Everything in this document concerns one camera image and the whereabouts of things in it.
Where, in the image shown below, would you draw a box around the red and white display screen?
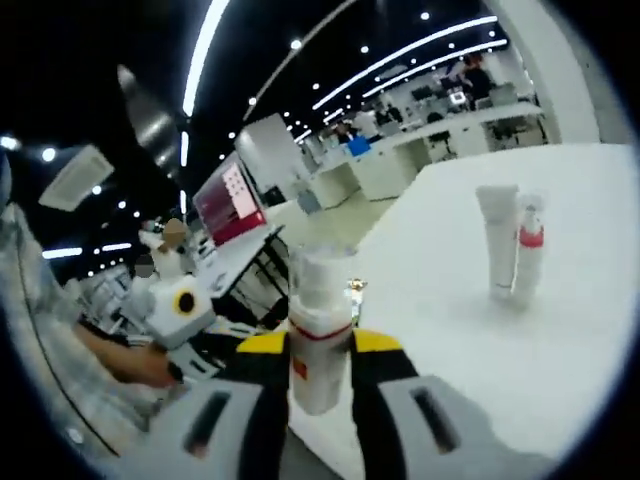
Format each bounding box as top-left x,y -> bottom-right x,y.
192,153 -> 269,247

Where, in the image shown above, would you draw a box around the long ceiling strip light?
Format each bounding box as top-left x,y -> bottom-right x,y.
182,0 -> 232,119

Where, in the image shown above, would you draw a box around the black chest device cable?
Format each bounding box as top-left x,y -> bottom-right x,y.
14,249 -> 121,457

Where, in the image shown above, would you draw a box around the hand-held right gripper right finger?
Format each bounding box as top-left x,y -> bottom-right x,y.
348,327 -> 546,480

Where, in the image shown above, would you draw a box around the white skincare bottle red collar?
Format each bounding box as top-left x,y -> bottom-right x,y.
509,192 -> 547,307

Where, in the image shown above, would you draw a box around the ceiling air conditioner unit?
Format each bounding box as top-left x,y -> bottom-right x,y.
38,144 -> 115,209

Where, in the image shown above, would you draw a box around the silver ceiling duct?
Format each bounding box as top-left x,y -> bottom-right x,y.
117,63 -> 182,169

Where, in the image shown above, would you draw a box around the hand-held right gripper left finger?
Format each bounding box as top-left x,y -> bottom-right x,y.
117,330 -> 292,480

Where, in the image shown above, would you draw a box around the white office desks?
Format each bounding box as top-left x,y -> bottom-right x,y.
299,97 -> 547,214

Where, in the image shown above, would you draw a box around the black frame table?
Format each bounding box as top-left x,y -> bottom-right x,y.
207,224 -> 297,332

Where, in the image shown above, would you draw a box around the person's left hand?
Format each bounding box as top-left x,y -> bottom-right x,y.
134,344 -> 186,387

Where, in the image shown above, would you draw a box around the white skincare tube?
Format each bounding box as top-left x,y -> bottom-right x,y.
475,183 -> 520,302

